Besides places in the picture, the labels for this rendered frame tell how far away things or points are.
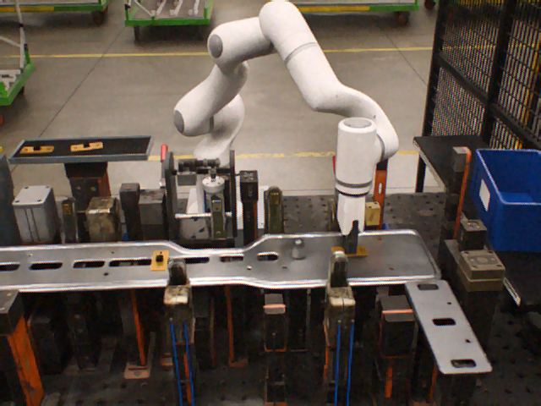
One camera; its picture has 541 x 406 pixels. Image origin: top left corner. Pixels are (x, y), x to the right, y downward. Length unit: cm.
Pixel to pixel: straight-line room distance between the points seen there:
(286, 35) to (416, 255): 61
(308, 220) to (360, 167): 90
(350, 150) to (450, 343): 45
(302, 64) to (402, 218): 102
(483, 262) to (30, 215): 110
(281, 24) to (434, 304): 71
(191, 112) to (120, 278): 61
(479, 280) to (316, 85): 56
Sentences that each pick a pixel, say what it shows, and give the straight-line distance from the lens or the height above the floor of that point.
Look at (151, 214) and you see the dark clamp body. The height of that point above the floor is 104.
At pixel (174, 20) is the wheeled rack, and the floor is 26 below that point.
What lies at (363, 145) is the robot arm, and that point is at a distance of 132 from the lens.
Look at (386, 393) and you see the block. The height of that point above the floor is 76.
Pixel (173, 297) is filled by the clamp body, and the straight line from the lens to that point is 130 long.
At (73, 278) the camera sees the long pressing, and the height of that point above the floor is 100.
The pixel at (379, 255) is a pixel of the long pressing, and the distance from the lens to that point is 151.
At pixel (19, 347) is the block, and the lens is 148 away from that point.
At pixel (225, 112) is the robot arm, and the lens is 189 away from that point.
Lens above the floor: 184
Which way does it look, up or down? 29 degrees down
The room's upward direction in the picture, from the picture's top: 1 degrees counter-clockwise
